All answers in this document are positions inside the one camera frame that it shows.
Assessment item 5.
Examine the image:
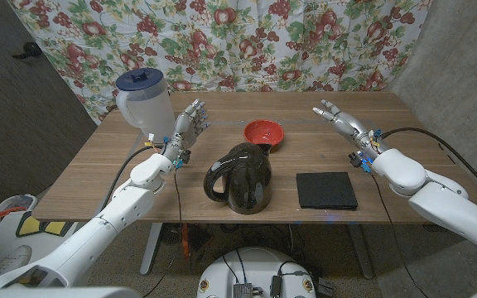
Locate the dark grey door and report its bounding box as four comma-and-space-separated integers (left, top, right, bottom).
0, 0, 99, 216

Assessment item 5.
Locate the yellow black patterned bag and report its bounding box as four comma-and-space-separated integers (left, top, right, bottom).
14, 210, 78, 239

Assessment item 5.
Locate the black door handle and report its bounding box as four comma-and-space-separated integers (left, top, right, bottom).
12, 41, 43, 60

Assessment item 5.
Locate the glossy black kettle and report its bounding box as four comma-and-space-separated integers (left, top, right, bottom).
203, 142, 273, 215

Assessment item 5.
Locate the grey electronics box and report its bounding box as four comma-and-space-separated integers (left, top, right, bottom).
233, 282, 254, 298

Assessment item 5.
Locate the orange strap under table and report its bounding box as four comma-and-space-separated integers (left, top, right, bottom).
181, 223, 190, 261

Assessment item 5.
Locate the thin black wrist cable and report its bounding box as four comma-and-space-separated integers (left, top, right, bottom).
141, 169, 184, 298
369, 171, 430, 298

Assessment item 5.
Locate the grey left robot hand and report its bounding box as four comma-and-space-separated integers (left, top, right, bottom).
164, 99, 211, 161

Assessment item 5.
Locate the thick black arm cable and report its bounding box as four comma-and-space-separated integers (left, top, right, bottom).
378, 127, 477, 204
99, 144, 163, 212

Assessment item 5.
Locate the black adapter box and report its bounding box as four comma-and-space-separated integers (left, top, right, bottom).
270, 275, 283, 298

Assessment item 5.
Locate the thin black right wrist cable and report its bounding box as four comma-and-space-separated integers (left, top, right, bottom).
369, 171, 430, 298

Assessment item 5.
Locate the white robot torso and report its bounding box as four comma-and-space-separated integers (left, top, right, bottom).
195, 247, 318, 298

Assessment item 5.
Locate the red bowl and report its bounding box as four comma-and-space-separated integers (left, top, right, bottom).
243, 119, 285, 153

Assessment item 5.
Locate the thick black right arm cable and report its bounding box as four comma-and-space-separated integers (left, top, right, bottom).
378, 127, 477, 204

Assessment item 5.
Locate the floral backdrop cloth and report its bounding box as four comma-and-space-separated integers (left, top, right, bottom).
8, 0, 434, 125

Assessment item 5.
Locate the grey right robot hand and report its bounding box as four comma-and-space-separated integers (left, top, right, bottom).
312, 99, 388, 161

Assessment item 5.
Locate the white shoe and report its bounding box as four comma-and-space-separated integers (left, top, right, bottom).
0, 244, 32, 281

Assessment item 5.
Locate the thin black left wrist cable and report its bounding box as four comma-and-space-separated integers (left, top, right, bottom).
141, 169, 184, 298

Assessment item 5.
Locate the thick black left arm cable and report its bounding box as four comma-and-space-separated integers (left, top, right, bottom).
99, 144, 163, 212

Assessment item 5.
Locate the translucent pitcher with blue lid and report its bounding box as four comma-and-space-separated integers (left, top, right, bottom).
115, 67, 176, 144

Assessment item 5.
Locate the white bin with orange item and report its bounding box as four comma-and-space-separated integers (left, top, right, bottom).
0, 193, 39, 219

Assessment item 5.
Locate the black fan under table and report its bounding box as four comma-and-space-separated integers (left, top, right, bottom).
158, 223, 184, 246

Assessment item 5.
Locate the white table leg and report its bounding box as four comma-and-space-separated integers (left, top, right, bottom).
139, 223, 164, 276

